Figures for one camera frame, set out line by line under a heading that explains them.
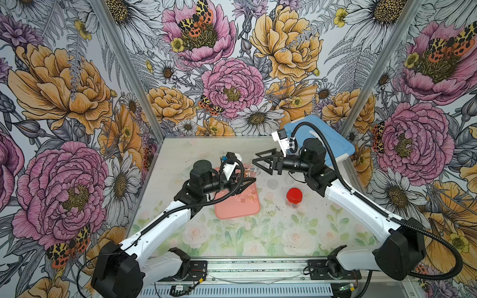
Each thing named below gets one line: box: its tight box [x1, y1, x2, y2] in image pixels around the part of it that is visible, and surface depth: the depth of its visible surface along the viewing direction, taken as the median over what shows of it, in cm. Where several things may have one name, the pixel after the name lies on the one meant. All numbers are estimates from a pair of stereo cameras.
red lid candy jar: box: [285, 187, 304, 209], surface depth 88 cm
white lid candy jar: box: [243, 165, 258, 179], surface depth 69 cm
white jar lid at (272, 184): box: [267, 178, 279, 190], surface depth 101 cm
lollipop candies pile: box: [234, 188, 257, 204], surface depth 96 cm
